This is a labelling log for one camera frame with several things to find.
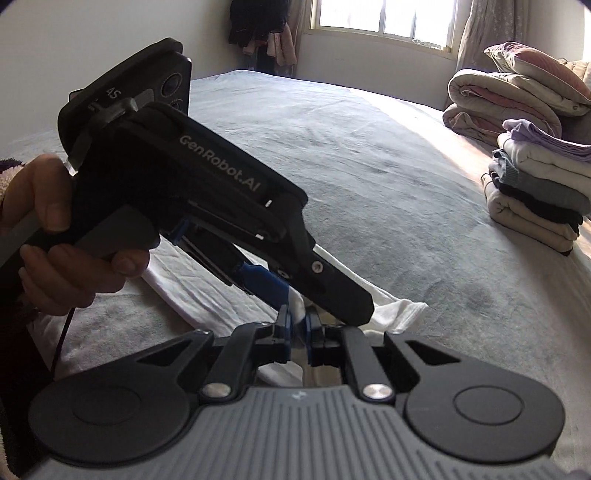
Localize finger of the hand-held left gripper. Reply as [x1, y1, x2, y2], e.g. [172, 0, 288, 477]
[177, 222, 292, 308]
[288, 223, 375, 326]

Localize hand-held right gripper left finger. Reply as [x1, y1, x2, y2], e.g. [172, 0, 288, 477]
[139, 307, 294, 401]

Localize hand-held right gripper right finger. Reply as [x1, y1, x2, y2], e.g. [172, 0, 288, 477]
[305, 308, 455, 403]

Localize white pants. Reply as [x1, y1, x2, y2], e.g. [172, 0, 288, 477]
[141, 249, 430, 389]

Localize hanging dark and pink clothes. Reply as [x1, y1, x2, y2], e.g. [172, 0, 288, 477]
[228, 0, 298, 68]

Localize person's left hand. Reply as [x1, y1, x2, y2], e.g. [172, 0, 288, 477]
[0, 153, 151, 317]

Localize floral beige curtain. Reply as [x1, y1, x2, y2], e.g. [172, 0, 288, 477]
[455, 0, 530, 73]
[288, 0, 315, 77]

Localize folded black garment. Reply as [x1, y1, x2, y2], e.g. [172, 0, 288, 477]
[487, 171, 585, 239]

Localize folded grey sweater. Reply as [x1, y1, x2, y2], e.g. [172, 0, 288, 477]
[489, 157, 591, 216]

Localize folded beige and pink quilt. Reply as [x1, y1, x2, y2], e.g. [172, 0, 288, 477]
[442, 68, 564, 147]

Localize folded cream garment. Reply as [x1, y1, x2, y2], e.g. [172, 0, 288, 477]
[496, 136, 591, 191]

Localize window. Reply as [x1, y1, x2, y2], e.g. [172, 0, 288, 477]
[307, 0, 458, 50]

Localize folded purple garment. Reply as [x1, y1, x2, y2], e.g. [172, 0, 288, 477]
[502, 119, 591, 163]

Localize beige and pink pillow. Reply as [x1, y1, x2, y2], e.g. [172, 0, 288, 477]
[484, 41, 591, 117]

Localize black cable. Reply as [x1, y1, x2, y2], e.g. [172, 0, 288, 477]
[50, 308, 75, 382]

